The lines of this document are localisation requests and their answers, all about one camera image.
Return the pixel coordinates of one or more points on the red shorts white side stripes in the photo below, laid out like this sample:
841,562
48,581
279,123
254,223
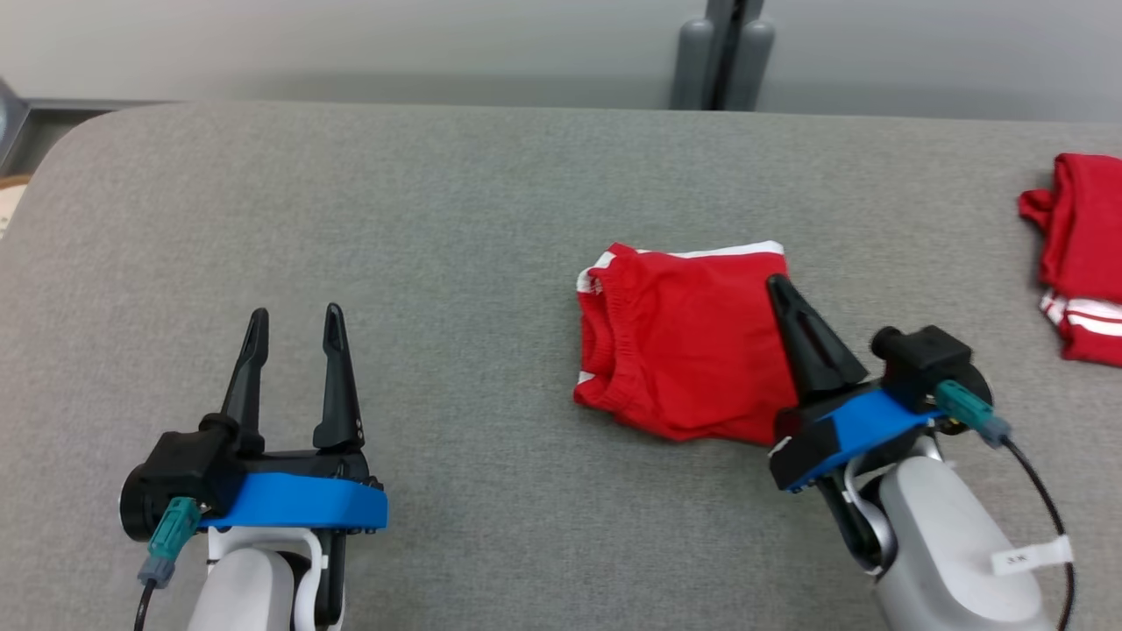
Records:
684,350

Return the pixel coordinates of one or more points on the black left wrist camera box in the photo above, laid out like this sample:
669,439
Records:
193,464

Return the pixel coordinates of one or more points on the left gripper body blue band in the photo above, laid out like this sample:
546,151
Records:
298,504

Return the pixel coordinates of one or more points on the right robot arm silver white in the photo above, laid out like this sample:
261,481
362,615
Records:
947,561

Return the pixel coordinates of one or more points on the white label on right arm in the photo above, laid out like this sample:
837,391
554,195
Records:
1030,556

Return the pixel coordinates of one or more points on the grey cylinder post foot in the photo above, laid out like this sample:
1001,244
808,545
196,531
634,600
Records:
752,66
692,66

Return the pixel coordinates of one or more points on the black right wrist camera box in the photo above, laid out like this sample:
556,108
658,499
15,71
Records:
925,364

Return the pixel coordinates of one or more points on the grey partition post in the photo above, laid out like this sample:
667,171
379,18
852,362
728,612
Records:
720,7

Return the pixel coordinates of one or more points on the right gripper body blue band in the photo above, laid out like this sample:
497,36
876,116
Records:
850,434

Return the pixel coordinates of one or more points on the grey metal frame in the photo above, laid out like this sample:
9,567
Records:
88,105

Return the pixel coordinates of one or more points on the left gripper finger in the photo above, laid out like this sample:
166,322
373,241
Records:
248,386
339,386

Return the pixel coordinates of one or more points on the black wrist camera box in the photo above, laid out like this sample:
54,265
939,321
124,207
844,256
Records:
193,464
925,364

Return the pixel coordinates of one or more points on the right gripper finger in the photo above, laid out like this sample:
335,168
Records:
833,364
799,359

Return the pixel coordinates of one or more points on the left robot arm silver white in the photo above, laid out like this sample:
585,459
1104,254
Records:
245,587

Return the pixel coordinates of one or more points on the red jersey shirt white sleeves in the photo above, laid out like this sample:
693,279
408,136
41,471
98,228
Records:
1087,228

